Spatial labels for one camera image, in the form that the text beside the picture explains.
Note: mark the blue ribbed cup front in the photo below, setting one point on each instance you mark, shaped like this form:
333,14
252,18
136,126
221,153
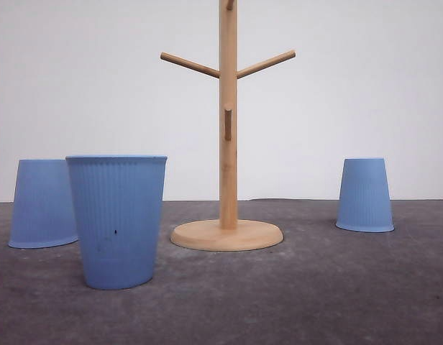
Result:
119,200

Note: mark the blue ribbed cup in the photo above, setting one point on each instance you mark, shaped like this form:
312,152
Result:
42,212
119,200
364,197

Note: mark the wooden cup tree stand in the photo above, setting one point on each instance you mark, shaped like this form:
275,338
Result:
227,234

